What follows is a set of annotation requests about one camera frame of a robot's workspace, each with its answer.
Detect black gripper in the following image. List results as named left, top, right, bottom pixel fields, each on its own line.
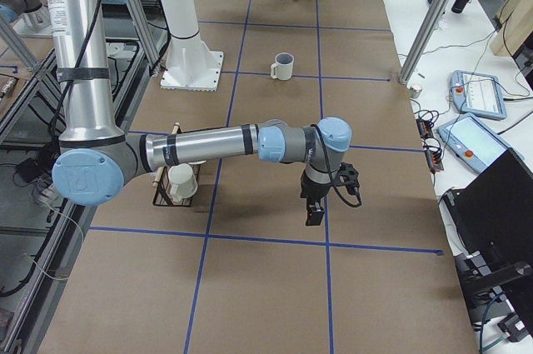
left=300, top=170, right=331, bottom=227

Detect grey white mug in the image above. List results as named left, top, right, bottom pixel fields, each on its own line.
left=270, top=52, right=294, bottom=81

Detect second grey robot arm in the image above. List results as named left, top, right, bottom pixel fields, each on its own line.
left=1, top=0, right=50, bottom=32

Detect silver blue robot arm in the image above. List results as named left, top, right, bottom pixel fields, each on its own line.
left=47, top=0, right=360, bottom=226

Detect small metal cup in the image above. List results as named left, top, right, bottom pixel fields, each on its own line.
left=408, top=83, right=423, bottom=99

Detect white mug with lettering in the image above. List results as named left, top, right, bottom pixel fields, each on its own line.
left=167, top=163, right=197, bottom=202

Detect blue teach pendant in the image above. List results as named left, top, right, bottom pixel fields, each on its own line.
left=450, top=70, right=507, bottom=120
left=437, top=113, right=511, bottom=173

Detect black monitor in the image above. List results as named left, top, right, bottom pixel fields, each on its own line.
left=443, top=148, right=532, bottom=332

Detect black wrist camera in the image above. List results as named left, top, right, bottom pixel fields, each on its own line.
left=334, top=162, right=360, bottom=197

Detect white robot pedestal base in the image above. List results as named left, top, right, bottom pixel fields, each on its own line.
left=161, top=0, right=224, bottom=92

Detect aluminium frame post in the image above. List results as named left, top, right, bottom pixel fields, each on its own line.
left=399, top=0, right=449, bottom=85

